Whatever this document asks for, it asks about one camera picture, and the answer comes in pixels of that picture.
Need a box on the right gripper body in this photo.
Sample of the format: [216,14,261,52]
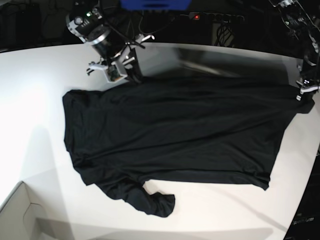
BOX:
[85,34,156,83]

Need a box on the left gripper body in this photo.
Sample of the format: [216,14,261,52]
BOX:
[295,76,320,101]

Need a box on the black t-shirt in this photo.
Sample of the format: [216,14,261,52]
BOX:
[61,47,316,219]

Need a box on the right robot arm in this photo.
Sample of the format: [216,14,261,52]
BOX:
[66,0,155,84]

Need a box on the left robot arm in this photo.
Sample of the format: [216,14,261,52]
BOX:
[270,0,320,101]

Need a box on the blue bin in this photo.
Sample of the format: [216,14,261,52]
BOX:
[120,0,192,11]

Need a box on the black power strip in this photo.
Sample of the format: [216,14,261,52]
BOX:
[188,12,245,23]

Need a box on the grey looped cable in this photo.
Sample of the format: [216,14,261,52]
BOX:
[124,9,176,39]

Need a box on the black cable bundle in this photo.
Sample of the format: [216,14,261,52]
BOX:
[214,22,236,48]

